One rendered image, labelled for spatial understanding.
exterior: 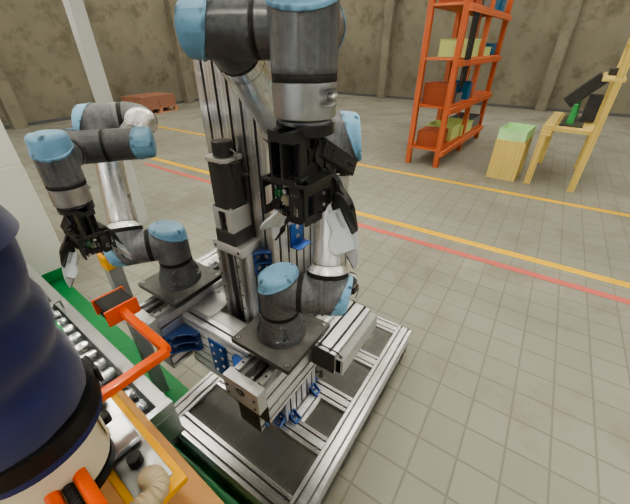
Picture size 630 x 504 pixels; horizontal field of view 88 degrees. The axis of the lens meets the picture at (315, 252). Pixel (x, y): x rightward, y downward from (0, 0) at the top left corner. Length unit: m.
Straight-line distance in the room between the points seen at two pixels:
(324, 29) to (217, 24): 0.17
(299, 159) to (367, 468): 1.76
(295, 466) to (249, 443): 0.24
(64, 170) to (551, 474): 2.31
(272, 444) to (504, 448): 1.22
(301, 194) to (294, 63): 0.14
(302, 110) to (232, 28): 0.16
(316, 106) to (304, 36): 0.06
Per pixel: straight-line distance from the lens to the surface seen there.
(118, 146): 0.92
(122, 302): 1.04
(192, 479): 0.97
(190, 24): 0.53
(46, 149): 0.85
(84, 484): 0.75
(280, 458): 1.77
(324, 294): 0.87
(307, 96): 0.39
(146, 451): 0.88
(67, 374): 0.65
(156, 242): 1.23
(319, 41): 0.39
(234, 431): 1.86
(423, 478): 2.02
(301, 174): 0.40
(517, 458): 2.25
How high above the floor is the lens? 1.80
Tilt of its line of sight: 32 degrees down
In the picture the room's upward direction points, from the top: straight up
